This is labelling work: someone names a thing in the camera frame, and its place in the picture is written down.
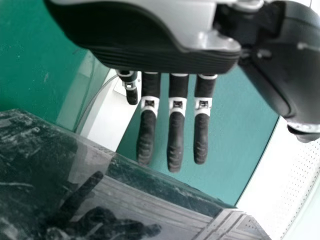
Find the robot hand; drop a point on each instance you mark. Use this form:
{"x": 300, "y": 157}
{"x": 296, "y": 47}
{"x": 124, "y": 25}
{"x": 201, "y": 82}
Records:
{"x": 150, "y": 32}

